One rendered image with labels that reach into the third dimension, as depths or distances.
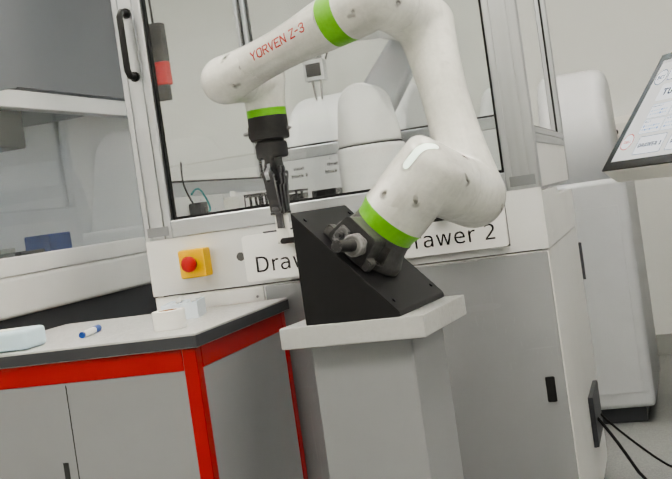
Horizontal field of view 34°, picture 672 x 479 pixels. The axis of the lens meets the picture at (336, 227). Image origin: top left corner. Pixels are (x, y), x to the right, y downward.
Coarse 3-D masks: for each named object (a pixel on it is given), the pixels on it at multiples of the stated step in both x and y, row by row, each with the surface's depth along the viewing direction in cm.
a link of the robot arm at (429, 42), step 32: (416, 32) 227; (448, 32) 229; (416, 64) 228; (448, 64) 226; (448, 96) 222; (448, 128) 220; (480, 128) 223; (480, 160) 216; (480, 192) 209; (480, 224) 216
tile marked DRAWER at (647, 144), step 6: (666, 132) 227; (642, 138) 234; (648, 138) 232; (654, 138) 230; (660, 138) 227; (642, 144) 232; (648, 144) 230; (654, 144) 228; (660, 144) 226; (636, 150) 233; (642, 150) 231; (648, 150) 229; (654, 150) 227
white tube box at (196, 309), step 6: (186, 300) 266; (198, 300) 256; (204, 300) 265; (162, 306) 254; (168, 306) 254; (174, 306) 254; (180, 306) 254; (186, 306) 253; (192, 306) 253; (198, 306) 255; (204, 306) 264; (186, 312) 254; (192, 312) 253; (198, 312) 254; (204, 312) 262; (186, 318) 254; (192, 318) 254
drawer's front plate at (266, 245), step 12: (252, 240) 262; (264, 240) 262; (276, 240) 261; (252, 252) 263; (264, 252) 262; (276, 252) 261; (288, 252) 260; (252, 264) 263; (264, 264) 262; (276, 264) 261; (252, 276) 263; (264, 276) 262; (276, 276) 261; (288, 276) 260
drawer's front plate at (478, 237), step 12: (504, 216) 260; (432, 228) 265; (444, 228) 264; (456, 228) 263; (468, 228) 263; (480, 228) 262; (504, 228) 260; (420, 240) 266; (444, 240) 264; (468, 240) 263; (480, 240) 262; (492, 240) 261; (504, 240) 260; (408, 252) 267; (420, 252) 266; (432, 252) 265; (444, 252) 265; (456, 252) 264
